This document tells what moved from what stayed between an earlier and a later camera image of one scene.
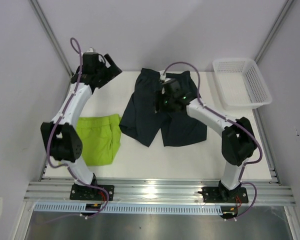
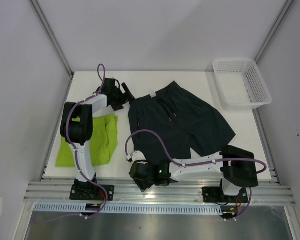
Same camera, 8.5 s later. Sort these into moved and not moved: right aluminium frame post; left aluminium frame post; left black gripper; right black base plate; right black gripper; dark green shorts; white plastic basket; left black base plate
Moved: right black gripper; dark green shorts; left black gripper
Not moved: right aluminium frame post; left aluminium frame post; white plastic basket; right black base plate; left black base plate
